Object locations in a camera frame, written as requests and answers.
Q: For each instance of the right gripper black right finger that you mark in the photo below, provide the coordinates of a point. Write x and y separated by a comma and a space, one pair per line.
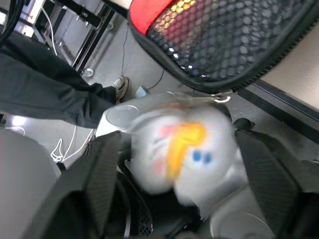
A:
279, 184

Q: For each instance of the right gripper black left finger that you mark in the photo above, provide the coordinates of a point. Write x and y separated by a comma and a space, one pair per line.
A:
82, 189

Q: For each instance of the black mesh paddle case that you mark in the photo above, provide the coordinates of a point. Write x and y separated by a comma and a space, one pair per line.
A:
224, 37

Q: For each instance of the grey robot torso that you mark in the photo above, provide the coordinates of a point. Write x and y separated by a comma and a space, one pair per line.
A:
22, 179

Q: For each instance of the black table underframe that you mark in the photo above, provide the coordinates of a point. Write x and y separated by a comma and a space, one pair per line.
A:
286, 109

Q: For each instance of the white sneaker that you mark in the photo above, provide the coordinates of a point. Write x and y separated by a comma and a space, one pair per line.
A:
120, 88

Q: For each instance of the grey foot pedal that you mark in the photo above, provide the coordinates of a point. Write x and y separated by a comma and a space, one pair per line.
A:
142, 91

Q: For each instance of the person's leg in dark trousers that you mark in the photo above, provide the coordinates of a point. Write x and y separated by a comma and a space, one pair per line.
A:
37, 82

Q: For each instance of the grey caster wheel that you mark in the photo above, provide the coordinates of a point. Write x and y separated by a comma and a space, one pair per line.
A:
87, 72

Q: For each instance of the black metal desk frame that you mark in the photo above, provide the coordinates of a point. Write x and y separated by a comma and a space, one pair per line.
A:
93, 25

